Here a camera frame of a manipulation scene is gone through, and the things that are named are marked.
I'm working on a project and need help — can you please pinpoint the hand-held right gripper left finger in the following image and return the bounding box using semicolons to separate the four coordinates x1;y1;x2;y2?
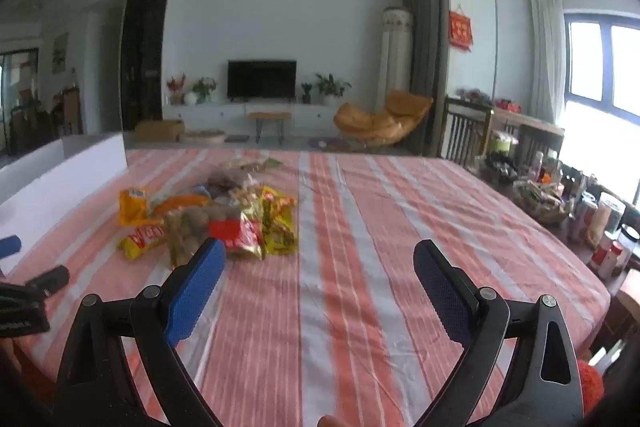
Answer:
52;237;228;427

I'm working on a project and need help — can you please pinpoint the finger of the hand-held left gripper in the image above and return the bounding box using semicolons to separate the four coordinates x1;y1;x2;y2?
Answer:
20;264;71;300
0;234;22;260

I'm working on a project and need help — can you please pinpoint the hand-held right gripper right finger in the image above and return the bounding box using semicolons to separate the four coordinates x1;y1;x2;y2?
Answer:
412;238;586;427

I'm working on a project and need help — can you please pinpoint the clear bag of brown nuts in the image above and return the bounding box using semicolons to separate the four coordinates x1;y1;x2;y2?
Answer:
165;207;221;268

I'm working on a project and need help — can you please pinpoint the red gold snack packet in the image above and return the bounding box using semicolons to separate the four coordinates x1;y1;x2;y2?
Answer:
207;217;266;262

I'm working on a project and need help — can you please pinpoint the yellow red print snack packet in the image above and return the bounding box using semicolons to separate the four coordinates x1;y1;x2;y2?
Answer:
117;224;168;260

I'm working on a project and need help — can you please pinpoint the orange yellow snack packet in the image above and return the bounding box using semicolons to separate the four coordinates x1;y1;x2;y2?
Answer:
117;187;151;228

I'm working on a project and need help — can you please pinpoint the yellow green snack packet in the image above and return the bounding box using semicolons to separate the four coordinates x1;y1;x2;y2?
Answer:
257;186;299;256

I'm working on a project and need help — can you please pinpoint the clear beige snack packet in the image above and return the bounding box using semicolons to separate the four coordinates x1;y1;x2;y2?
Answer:
222;157;266;172

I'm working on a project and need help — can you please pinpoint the white box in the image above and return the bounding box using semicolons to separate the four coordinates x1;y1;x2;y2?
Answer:
0;132;128;228

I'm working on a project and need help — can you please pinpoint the pink striped tablecloth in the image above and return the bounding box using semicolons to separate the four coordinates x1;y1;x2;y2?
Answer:
0;147;613;427

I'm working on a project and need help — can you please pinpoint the wicker basket of sundries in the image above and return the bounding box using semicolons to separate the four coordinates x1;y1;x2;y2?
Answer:
512;179;576;225

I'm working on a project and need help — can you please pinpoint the shallow round basket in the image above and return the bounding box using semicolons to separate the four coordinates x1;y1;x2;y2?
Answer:
184;130;227;144

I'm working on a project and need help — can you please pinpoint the green tub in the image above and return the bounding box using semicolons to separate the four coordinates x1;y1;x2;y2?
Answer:
487;131;518;155

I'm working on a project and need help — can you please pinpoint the cluster of small bottles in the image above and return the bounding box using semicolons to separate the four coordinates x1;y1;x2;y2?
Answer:
525;149;601;208

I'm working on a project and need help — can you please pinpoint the cardboard box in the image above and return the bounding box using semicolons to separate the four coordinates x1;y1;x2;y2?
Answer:
134;119;185;142

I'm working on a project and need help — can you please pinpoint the dark slatted wooden chair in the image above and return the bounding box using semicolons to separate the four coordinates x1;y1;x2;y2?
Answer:
437;97;496;168

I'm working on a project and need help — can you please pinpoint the person's red clothing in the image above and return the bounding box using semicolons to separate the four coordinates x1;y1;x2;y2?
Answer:
577;357;606;423

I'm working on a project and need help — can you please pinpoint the white television cabinet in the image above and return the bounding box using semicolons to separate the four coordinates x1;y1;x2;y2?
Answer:
162;101;346;138

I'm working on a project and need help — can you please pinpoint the wooden desk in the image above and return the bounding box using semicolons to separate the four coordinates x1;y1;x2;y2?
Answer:
492;107;566;168

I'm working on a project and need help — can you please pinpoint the orange lounge chair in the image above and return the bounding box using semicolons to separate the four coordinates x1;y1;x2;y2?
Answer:
334;89;435;148

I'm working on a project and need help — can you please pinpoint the clear plastic jar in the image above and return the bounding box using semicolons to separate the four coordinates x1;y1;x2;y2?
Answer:
612;226;640;278
590;192;627;248

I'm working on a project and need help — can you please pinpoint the small wooden stool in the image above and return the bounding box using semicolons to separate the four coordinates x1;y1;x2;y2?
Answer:
247;111;292;144

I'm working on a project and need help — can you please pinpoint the purple round rug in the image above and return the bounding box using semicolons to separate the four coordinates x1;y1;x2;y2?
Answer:
307;136;346;151

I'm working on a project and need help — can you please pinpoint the green leafy potted plant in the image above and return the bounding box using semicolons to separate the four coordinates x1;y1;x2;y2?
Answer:
192;77;218;104

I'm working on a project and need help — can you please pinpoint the red flower plant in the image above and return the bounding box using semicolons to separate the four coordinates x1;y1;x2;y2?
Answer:
166;74;187;105

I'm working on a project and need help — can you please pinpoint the black television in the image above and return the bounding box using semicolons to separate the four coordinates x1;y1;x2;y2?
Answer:
227;59;297;100

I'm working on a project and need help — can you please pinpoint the dark glass cabinet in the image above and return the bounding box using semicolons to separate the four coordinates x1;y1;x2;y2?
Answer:
121;0;172;132

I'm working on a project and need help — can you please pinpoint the large green potted plant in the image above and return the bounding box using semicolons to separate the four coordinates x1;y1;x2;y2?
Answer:
315;73;352;108

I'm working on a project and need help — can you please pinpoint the white standing air conditioner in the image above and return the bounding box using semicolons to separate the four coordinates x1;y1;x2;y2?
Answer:
375;7;415;100

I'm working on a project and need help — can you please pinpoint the white sheer curtain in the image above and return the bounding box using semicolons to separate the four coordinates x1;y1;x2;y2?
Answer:
529;0;568;125

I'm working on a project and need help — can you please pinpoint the grey curtain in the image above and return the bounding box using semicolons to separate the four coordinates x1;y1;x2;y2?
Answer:
402;0;448;158

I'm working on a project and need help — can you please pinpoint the dark framed window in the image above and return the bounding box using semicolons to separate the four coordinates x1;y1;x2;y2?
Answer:
564;12;640;208

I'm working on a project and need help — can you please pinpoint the framed wall picture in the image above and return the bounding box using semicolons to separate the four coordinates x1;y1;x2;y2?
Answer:
51;32;69;74

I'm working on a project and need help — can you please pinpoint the red wall hanging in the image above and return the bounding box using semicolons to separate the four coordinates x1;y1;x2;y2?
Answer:
448;9;473;54

